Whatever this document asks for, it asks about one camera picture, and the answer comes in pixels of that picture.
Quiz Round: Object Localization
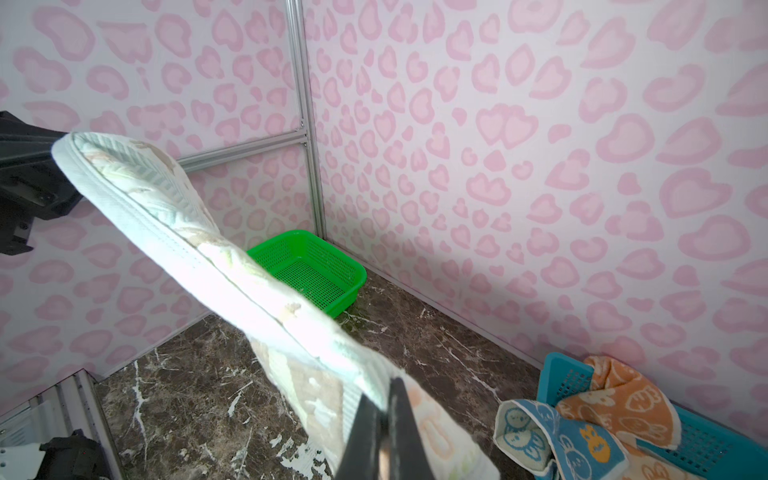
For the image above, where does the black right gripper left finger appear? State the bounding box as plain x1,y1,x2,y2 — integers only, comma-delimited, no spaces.
335,394,388,480

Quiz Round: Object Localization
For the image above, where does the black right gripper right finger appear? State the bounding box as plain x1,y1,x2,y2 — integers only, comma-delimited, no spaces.
387,378,435,480

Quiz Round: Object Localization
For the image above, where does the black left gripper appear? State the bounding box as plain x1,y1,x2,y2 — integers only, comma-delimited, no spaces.
1,111,82,256

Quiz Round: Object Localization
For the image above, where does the pastel striped animal towel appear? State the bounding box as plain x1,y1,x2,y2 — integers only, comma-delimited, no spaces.
51,132,499,479

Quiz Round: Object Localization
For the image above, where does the blue patterned towel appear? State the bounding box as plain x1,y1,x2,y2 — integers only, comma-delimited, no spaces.
494,400,630,480

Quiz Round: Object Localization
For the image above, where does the green plastic basket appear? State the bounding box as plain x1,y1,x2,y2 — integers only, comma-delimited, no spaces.
247,230,367,318

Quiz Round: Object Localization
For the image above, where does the orange patterned towel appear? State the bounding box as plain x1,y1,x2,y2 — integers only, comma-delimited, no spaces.
556,356,696,479

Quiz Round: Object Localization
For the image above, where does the teal plastic basket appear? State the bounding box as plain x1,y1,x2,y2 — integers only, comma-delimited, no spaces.
537,353,767,479

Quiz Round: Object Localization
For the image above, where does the aluminium frame diagonal bar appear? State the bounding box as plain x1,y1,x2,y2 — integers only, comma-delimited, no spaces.
178,128,307,172

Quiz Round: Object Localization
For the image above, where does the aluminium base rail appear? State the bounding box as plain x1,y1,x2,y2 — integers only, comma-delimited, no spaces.
1,370,124,479

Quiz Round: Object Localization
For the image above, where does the aluminium frame corner post left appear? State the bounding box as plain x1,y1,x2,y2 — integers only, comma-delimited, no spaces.
285,0,327,239

